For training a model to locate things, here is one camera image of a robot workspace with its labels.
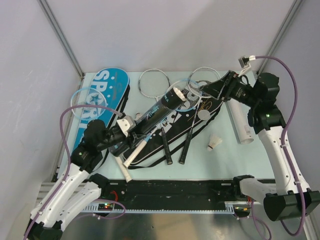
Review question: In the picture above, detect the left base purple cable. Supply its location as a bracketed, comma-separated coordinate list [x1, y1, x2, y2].
[74, 196, 127, 221]

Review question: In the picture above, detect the aluminium rail right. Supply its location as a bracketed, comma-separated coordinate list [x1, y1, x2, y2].
[254, 71, 305, 196]

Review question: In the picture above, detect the aluminium frame post right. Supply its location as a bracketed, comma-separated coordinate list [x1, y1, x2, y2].
[255, 0, 305, 76]

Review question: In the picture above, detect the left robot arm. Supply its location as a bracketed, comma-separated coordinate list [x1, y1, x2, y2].
[24, 116, 137, 240]

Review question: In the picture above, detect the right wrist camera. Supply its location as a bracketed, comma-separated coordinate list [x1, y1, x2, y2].
[238, 55, 256, 77]

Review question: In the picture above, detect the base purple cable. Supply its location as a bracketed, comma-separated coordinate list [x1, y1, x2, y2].
[74, 196, 127, 221]
[236, 203, 272, 240]

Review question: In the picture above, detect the white shuttlecock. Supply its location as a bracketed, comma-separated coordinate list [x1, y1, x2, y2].
[206, 133, 223, 152]

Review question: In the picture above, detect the blue racket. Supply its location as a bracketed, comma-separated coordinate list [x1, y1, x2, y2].
[123, 79, 197, 167]
[70, 87, 133, 183]

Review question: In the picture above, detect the aluminium frame post left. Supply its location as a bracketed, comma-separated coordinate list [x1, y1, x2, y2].
[37, 0, 85, 80]

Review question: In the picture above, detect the black shuttlecock tube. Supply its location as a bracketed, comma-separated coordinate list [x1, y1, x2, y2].
[109, 86, 187, 157]

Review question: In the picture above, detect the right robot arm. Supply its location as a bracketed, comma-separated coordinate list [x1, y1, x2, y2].
[199, 71, 320, 222]

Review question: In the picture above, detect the white cable duct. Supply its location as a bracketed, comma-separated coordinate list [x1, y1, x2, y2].
[82, 201, 253, 215]

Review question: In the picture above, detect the white racket left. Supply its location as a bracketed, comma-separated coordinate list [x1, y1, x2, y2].
[138, 68, 173, 165]

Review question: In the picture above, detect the white racket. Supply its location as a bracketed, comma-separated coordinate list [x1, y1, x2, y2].
[138, 68, 173, 165]
[178, 66, 221, 165]

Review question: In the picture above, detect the blue racket on black bag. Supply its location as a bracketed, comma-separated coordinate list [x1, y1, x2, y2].
[123, 79, 197, 167]

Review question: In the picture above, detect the white racket right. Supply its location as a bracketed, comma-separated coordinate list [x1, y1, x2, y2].
[178, 66, 221, 165]

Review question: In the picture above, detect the blue racket bag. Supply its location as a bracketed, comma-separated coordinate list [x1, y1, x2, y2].
[70, 67, 130, 149]

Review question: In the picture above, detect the white shuttlecock tube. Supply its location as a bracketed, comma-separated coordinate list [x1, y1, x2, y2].
[227, 99, 254, 145]

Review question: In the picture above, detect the black racket bag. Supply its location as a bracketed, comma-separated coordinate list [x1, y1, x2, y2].
[123, 96, 221, 166]

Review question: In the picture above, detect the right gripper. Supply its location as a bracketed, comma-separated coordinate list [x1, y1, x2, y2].
[199, 70, 260, 108]

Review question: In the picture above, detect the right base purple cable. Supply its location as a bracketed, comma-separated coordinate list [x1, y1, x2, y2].
[236, 203, 272, 240]

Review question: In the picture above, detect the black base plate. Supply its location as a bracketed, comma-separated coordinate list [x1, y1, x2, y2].
[101, 180, 248, 212]

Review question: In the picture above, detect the aluminium frame post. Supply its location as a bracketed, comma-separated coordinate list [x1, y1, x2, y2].
[255, 0, 305, 76]
[37, 0, 85, 80]

